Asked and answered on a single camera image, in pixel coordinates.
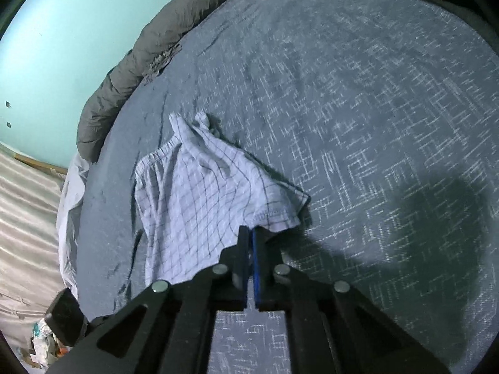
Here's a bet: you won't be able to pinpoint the colourful floor clutter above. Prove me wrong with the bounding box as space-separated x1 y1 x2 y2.
28 317 75 369

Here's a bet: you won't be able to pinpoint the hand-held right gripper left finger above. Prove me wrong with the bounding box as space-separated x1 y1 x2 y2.
45 225 250 374

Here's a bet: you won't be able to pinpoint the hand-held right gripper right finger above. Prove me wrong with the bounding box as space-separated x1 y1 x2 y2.
253 228 449 374

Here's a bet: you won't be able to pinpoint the grey rolled duvet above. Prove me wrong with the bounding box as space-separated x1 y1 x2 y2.
76 0 274 164

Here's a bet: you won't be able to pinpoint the wooden frame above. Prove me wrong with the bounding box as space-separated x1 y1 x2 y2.
13 154 69 176

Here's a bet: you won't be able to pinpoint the beige striped curtain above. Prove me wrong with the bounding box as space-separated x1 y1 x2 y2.
0 144 79 360

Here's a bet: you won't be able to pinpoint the checkered light blue shorts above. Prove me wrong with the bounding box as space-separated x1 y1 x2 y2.
133 112 312 287

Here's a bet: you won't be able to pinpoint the crumpled blue garment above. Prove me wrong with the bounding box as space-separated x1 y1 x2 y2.
142 43 184 85

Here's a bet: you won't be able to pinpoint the white pillow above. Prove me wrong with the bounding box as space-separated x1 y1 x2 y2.
56 152 89 301

